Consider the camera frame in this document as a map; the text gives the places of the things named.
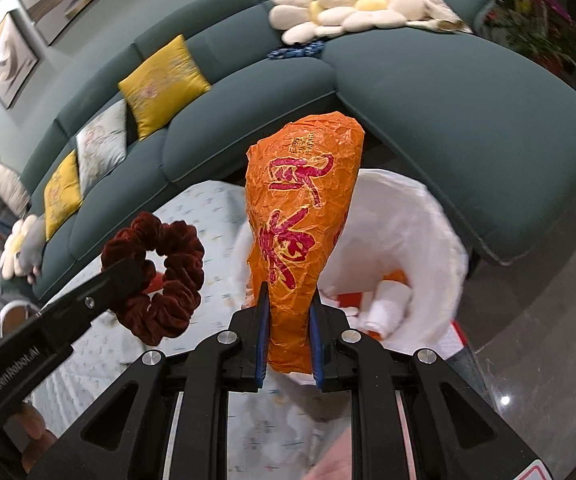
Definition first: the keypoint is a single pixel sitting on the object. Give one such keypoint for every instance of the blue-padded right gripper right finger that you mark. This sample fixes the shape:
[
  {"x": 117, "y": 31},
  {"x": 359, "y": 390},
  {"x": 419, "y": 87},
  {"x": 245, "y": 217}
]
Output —
[{"x": 413, "y": 417}]

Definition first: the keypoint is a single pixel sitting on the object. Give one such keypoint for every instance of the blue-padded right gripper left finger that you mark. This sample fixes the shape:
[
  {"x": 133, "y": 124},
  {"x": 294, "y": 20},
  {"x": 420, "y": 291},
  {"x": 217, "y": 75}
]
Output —
[{"x": 166, "y": 416}]

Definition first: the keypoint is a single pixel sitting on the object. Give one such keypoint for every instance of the dark red velvet scrunchie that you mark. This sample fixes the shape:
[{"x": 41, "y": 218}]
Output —
[{"x": 164, "y": 291}]

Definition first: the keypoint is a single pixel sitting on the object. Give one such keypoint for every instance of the orange paper bag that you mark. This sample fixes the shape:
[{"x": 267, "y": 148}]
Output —
[{"x": 298, "y": 186}]

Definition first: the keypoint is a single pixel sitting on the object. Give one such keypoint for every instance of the white trash bag bin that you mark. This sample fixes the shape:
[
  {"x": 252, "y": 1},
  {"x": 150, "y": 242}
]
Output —
[{"x": 396, "y": 230}]

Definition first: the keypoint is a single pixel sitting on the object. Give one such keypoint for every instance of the operator hand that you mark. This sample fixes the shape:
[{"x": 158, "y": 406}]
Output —
[{"x": 41, "y": 438}]

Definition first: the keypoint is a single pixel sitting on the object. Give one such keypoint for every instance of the white round chair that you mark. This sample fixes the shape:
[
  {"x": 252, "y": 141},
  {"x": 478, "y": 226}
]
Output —
[{"x": 14, "y": 314}]

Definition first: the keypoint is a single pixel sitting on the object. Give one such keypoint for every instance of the small white flower pillow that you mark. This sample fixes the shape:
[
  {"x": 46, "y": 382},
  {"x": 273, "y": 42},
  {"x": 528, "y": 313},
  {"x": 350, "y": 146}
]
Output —
[{"x": 10, "y": 265}]

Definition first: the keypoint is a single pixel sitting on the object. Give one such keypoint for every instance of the grey plush toy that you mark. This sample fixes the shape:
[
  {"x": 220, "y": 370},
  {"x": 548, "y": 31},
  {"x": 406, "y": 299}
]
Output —
[{"x": 32, "y": 250}]

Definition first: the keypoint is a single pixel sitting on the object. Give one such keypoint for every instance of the yellow embroidered cushion left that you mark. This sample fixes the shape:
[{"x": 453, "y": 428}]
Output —
[{"x": 62, "y": 196}]

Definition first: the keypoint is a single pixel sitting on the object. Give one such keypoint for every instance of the yellow embroidered cushion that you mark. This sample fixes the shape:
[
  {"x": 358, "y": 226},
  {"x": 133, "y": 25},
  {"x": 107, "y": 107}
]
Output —
[
  {"x": 159, "y": 88},
  {"x": 62, "y": 196}
]

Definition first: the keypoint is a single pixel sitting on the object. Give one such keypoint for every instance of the grey embroidered cushion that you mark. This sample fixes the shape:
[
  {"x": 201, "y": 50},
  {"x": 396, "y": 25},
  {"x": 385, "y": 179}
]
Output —
[{"x": 101, "y": 145}]

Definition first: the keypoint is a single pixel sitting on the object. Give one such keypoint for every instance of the dark green sectional sofa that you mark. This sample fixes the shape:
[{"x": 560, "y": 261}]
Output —
[{"x": 490, "y": 133}]

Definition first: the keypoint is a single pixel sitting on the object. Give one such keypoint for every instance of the yellow embroidered cushion right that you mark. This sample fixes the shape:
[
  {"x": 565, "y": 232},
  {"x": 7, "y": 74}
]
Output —
[{"x": 159, "y": 88}]

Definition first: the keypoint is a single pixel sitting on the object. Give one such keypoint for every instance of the blue knitted item on sofa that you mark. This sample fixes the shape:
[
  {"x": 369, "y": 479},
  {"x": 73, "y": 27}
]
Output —
[{"x": 311, "y": 50}]

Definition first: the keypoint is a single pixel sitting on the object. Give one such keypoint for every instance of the potted flower plant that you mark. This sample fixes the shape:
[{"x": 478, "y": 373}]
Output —
[{"x": 540, "y": 30}]

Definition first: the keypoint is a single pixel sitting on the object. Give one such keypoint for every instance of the large white flower pillow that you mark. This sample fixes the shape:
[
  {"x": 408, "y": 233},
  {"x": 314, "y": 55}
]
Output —
[{"x": 302, "y": 21}]

